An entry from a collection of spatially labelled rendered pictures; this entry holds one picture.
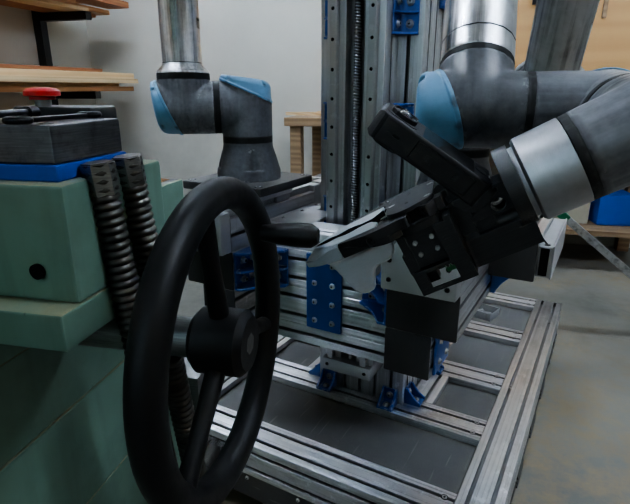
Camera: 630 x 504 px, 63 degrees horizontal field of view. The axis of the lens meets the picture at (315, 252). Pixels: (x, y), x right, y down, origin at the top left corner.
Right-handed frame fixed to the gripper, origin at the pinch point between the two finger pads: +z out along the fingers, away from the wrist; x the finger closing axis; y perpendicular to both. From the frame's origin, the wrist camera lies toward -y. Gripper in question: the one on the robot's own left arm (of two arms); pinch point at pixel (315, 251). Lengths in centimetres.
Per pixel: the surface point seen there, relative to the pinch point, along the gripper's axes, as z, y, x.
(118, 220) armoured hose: 7.3, -11.9, -13.2
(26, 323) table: 14.0, -8.8, -19.7
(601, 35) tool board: -93, 28, 325
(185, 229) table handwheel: 0.4, -9.0, -16.2
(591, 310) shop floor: -23, 130, 199
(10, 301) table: 15.9, -10.7, -18.3
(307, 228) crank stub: -1.1, -2.7, -1.3
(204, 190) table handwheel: 0.1, -10.6, -11.8
